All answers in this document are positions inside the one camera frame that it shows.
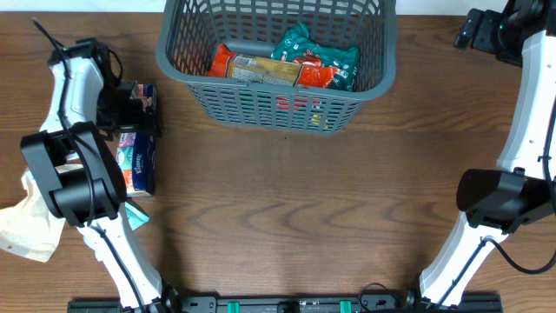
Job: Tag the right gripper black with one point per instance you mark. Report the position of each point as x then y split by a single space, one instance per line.
470 31

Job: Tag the teal wet wipes pack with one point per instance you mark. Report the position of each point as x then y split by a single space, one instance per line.
136 217

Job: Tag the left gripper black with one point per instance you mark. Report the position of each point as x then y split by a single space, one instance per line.
142 109

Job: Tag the Kleenex tissue multipack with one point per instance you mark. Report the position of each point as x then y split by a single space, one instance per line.
136 157

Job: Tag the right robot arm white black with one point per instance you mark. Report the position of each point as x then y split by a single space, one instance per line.
493 204

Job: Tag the green Nescafe coffee bag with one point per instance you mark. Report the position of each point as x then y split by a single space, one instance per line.
296 47

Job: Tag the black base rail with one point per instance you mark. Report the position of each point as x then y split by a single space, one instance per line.
374 302

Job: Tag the beige paper pouch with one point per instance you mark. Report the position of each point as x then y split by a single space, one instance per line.
29 229

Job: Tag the red tan pasta packet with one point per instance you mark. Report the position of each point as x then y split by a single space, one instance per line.
228 64

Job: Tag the grey plastic basket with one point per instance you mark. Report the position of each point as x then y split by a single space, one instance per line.
193 30

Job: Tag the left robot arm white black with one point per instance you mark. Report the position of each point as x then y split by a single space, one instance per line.
78 176

